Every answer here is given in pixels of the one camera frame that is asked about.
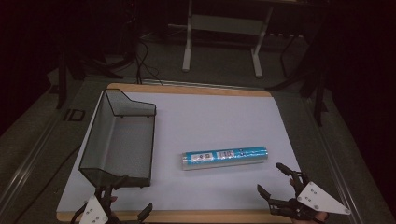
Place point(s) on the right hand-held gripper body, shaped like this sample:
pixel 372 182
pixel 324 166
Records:
pixel 317 199

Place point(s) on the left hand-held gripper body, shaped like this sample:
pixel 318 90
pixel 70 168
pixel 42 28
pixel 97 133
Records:
pixel 93 212

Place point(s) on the black mesh basket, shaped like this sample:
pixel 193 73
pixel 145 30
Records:
pixel 130 137

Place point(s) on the blue labelled film roll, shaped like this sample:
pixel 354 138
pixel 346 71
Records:
pixel 224 157

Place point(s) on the person's left hand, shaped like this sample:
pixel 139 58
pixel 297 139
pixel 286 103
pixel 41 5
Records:
pixel 113 202

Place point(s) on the person's right hand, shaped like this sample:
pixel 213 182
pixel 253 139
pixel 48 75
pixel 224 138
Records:
pixel 308 217

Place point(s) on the white table mat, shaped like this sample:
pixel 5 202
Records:
pixel 211 121

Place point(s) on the black metal stand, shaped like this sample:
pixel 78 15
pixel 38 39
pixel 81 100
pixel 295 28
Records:
pixel 314 81

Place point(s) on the dark equipment tower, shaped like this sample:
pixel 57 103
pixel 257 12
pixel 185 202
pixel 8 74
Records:
pixel 123 31

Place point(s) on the metal floor rail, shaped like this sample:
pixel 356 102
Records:
pixel 25 168
pixel 339 161

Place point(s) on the black rectangular floor frame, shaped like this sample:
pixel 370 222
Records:
pixel 74 115

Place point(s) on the white metal desk frame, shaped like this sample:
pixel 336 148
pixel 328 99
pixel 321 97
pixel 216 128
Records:
pixel 224 25

